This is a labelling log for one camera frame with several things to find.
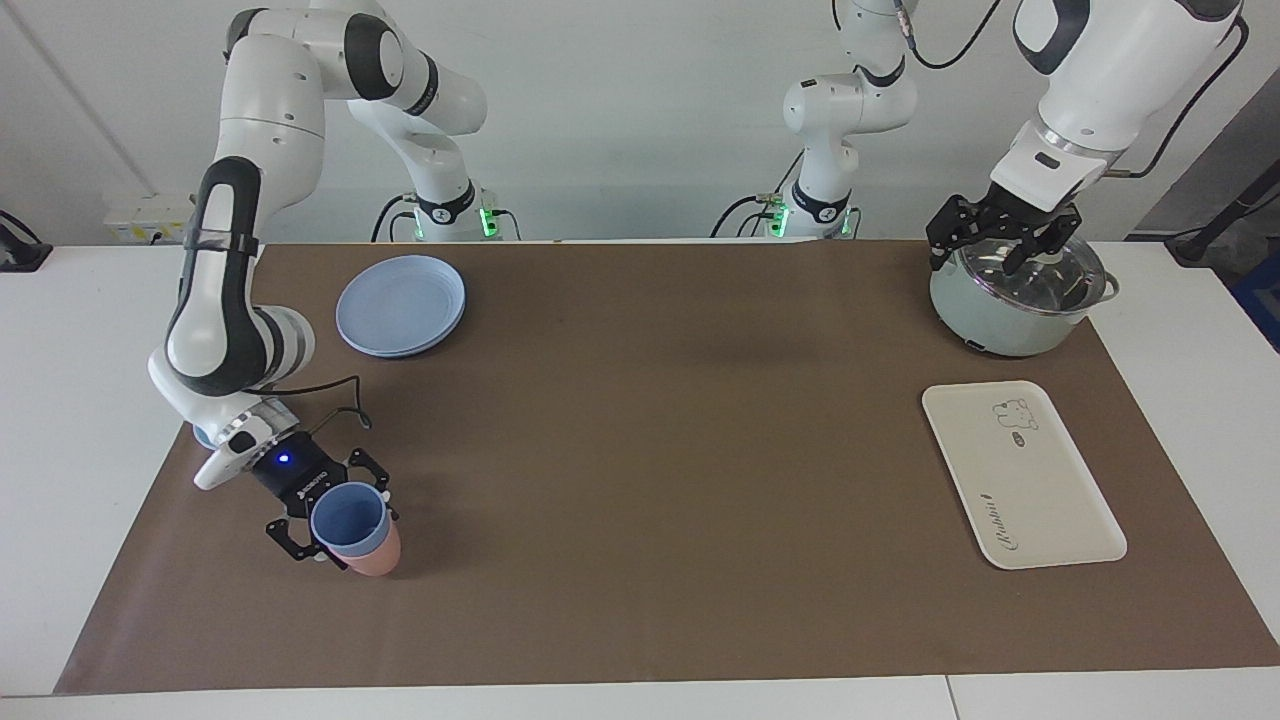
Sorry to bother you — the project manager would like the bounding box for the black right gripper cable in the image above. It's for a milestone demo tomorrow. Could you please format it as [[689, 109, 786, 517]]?
[[268, 374, 374, 443]]

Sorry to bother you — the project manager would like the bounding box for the brown paper table mat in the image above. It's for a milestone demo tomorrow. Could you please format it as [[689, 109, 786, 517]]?
[[55, 240, 1280, 696]]

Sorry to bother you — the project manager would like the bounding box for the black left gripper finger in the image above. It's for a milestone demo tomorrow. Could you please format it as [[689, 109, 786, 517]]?
[[925, 195, 989, 274], [1003, 210, 1084, 278]]

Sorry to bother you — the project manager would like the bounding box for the blue plastic cup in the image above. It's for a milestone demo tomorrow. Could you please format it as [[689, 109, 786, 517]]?
[[310, 482, 391, 551]]

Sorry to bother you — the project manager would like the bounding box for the lavender blue plate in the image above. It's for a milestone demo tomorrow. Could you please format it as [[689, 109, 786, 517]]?
[[335, 255, 467, 359]]

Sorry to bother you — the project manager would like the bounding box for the cream tray with rabbit print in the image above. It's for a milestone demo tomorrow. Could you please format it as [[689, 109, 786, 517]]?
[[921, 380, 1128, 571]]

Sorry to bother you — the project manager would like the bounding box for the black tripod leg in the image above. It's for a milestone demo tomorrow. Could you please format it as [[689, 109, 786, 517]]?
[[1165, 185, 1280, 266]]

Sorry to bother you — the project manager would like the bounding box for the pale green electric pot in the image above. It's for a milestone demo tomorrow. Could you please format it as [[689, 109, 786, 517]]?
[[930, 235, 1121, 358]]

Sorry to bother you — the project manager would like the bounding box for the white wall socket box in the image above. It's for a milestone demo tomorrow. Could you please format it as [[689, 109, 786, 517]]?
[[103, 195, 196, 246]]

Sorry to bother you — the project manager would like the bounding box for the black right base cable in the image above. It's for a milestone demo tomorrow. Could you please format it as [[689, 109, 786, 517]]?
[[370, 193, 417, 243]]

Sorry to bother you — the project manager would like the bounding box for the black clamp stand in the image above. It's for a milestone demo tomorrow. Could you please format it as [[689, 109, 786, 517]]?
[[0, 210, 53, 273]]

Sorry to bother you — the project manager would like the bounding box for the black base cable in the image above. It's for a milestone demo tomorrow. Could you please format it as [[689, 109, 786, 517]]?
[[710, 150, 806, 241], [370, 193, 417, 243]]

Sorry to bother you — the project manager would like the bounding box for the black left base cable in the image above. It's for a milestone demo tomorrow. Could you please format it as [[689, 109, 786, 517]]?
[[710, 150, 806, 241]]

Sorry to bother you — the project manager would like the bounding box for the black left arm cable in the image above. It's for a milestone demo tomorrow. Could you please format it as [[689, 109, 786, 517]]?
[[890, 0, 1251, 181]]

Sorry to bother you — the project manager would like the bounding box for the glass pot lid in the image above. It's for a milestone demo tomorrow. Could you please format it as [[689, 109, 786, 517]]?
[[957, 237, 1111, 319]]

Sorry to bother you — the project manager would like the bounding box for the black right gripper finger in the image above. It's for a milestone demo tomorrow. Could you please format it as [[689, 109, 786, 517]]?
[[264, 512, 349, 572], [343, 448, 399, 521]]

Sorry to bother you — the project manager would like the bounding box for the pink plastic cup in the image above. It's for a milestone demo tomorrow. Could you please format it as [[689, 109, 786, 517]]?
[[325, 512, 402, 578]]

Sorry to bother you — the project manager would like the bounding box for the blue crate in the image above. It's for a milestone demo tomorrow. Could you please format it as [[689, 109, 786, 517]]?
[[1230, 270, 1280, 353]]

